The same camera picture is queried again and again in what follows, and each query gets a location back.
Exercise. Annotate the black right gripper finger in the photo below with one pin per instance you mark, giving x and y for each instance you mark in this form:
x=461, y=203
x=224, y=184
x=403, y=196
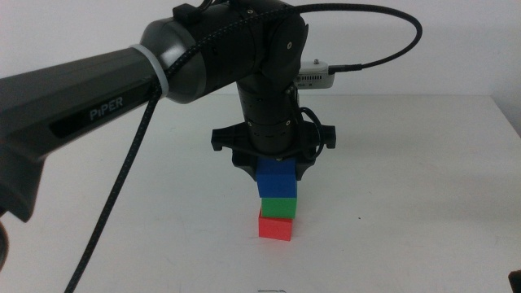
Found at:
x=516, y=283

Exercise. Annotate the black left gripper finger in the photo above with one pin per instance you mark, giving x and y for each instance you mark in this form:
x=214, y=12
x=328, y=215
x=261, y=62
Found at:
x=246, y=164
x=303, y=164

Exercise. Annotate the blue cube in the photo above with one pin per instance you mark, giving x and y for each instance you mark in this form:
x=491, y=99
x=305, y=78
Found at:
x=277, y=179

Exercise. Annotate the green cube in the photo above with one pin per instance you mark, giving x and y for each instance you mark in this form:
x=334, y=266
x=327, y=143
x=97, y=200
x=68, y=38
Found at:
x=279, y=207

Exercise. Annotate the red cube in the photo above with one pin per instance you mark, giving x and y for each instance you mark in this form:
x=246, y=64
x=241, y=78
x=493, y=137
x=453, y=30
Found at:
x=275, y=230

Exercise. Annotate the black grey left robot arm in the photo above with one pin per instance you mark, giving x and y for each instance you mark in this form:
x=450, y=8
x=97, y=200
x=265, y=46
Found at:
x=61, y=106

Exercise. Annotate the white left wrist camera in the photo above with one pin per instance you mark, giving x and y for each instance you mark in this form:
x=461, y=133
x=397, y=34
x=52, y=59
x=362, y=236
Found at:
x=315, y=75

